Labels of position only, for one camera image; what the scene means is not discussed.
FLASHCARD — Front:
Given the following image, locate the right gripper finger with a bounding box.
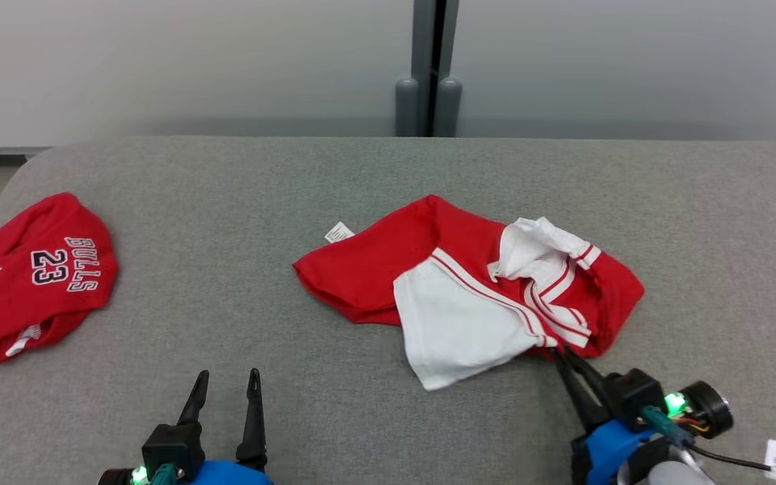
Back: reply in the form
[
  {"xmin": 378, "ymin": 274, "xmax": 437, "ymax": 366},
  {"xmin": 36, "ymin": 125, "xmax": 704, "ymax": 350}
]
[
  {"xmin": 564, "ymin": 345, "xmax": 608, "ymax": 406},
  {"xmin": 552, "ymin": 349, "xmax": 610, "ymax": 433}
]

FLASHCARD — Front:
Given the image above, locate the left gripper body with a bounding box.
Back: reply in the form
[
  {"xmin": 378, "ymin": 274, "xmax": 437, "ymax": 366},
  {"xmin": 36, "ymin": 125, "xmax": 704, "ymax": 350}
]
[{"xmin": 142, "ymin": 423, "xmax": 274, "ymax": 485}]

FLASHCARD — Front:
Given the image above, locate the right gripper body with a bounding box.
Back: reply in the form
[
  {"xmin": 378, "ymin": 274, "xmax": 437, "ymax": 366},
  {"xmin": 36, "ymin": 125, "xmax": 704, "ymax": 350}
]
[{"xmin": 571, "ymin": 368, "xmax": 666, "ymax": 485}]

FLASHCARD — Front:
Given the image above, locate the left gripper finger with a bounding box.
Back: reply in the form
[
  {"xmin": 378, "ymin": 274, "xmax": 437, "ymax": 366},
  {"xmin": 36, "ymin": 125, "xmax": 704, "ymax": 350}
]
[
  {"xmin": 177, "ymin": 369, "xmax": 210, "ymax": 426},
  {"xmin": 236, "ymin": 368, "xmax": 268, "ymax": 470}
]

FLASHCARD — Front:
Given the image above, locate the red and white garment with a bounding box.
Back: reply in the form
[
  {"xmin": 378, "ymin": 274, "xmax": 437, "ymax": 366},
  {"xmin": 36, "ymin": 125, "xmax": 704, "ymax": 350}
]
[{"xmin": 292, "ymin": 194, "xmax": 646, "ymax": 392}]

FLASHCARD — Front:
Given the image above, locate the red Bulls 23 garment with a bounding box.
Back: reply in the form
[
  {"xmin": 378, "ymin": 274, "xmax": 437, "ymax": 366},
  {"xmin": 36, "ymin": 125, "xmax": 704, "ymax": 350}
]
[{"xmin": 0, "ymin": 193, "xmax": 119, "ymax": 364}]

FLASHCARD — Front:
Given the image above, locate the thin black cable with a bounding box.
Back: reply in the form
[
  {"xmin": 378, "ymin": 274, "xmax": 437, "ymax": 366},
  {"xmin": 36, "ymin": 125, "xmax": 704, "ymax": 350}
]
[{"xmin": 688, "ymin": 441, "xmax": 776, "ymax": 485}]

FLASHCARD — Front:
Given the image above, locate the grey double partition post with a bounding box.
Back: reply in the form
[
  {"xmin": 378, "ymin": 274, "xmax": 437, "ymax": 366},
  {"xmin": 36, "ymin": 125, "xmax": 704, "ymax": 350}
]
[{"xmin": 395, "ymin": 0, "xmax": 463, "ymax": 138}]

